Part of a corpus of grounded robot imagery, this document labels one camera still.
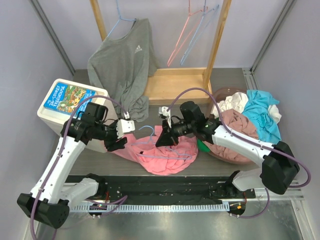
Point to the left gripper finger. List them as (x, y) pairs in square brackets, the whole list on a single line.
[(122, 142), (114, 147)]

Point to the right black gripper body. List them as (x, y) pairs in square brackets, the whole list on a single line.
[(180, 128)]

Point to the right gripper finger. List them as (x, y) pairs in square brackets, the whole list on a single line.
[(164, 139), (174, 140)]

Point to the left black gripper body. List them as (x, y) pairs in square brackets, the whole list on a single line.
[(107, 132)]

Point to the pink t shirt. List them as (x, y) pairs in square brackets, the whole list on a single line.
[(164, 160)]

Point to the light blue wire hanger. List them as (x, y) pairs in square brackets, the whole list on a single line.
[(146, 147)]

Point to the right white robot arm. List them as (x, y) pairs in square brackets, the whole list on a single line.
[(276, 169)]

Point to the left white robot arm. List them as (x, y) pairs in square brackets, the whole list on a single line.
[(47, 202)]

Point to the mauve shirt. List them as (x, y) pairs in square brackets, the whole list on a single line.
[(240, 123)]

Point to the grey adidas shirt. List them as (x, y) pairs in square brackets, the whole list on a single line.
[(122, 67)]

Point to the cyan shirt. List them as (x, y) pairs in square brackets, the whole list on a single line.
[(256, 110)]

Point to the blue hanger holding grey shirt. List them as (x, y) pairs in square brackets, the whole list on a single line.
[(120, 19)]

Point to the green garment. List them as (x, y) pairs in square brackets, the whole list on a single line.
[(202, 147)]

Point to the wooden clothes rack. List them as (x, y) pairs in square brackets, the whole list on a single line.
[(167, 82)]

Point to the brown laundry basket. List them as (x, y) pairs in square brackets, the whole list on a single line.
[(220, 95)]

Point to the white foam box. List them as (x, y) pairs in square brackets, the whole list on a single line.
[(55, 120)]

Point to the blue treehouse book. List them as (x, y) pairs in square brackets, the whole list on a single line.
[(64, 98)]

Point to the white garment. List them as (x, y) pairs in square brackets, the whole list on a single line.
[(238, 101)]

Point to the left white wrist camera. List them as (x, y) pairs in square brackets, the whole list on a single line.
[(125, 125)]

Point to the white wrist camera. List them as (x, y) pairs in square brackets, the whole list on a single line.
[(125, 125), (165, 113)]

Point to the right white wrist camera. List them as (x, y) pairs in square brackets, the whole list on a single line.
[(165, 113)]

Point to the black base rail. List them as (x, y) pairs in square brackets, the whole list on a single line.
[(170, 190)]

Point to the white slotted cable duct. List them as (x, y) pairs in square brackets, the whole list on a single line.
[(87, 207)]

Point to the pink wire hanger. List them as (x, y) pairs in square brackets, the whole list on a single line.
[(185, 32)]

